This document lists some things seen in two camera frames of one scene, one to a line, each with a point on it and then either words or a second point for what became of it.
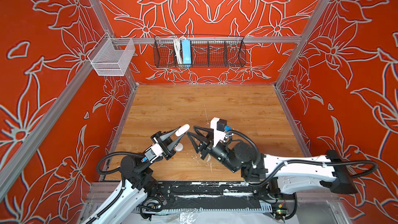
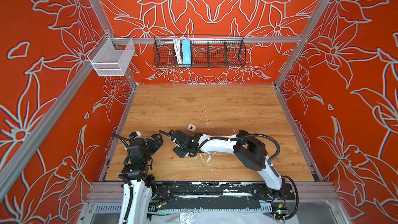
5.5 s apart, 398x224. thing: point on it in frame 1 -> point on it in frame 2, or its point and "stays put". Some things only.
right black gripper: x=205 y=147 -> x=175 y=151
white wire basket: x=111 y=56 stays put
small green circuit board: x=280 y=212 stays put
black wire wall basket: x=207 y=52 stays put
